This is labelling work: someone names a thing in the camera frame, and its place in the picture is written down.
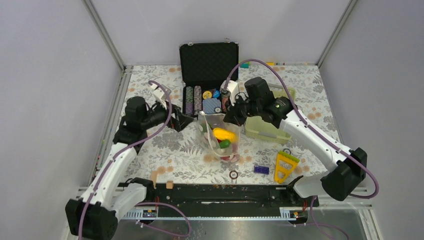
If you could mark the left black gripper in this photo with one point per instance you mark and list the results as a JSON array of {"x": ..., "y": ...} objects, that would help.
[{"x": 181, "y": 120}]

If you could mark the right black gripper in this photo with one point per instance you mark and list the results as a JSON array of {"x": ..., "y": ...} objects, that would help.
[{"x": 232, "y": 116}]

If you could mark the green plastic basket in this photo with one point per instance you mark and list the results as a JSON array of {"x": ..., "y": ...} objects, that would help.
[{"x": 256, "y": 128}]

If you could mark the yellow toy corn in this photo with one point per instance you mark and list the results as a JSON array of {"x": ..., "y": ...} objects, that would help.
[{"x": 224, "y": 134}]

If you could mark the clear dotted zip top bag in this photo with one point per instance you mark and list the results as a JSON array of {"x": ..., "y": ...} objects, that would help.
[{"x": 204, "y": 126}]

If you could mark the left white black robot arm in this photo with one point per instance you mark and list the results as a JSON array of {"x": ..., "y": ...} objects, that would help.
[{"x": 96, "y": 214}]

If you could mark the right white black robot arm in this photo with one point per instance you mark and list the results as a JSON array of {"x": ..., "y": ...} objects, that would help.
[{"x": 345, "y": 167}]

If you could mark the floral table mat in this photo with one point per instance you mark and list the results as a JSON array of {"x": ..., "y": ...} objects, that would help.
[{"x": 178, "y": 157}]

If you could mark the black poker chip case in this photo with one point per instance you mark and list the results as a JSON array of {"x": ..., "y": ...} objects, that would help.
[{"x": 206, "y": 65}]

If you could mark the blue toy brick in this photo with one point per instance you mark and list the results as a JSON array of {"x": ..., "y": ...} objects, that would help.
[{"x": 258, "y": 169}]

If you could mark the wooden cone block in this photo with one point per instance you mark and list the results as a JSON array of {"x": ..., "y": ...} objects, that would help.
[{"x": 153, "y": 177}]

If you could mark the small wooden cube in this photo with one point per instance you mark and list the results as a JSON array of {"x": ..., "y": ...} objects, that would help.
[{"x": 169, "y": 184}]

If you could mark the yellow triangular plastic tool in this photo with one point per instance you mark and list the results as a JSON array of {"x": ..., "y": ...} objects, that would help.
[{"x": 284, "y": 166}]

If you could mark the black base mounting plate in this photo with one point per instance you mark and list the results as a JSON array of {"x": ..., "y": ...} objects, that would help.
[{"x": 225, "y": 200}]

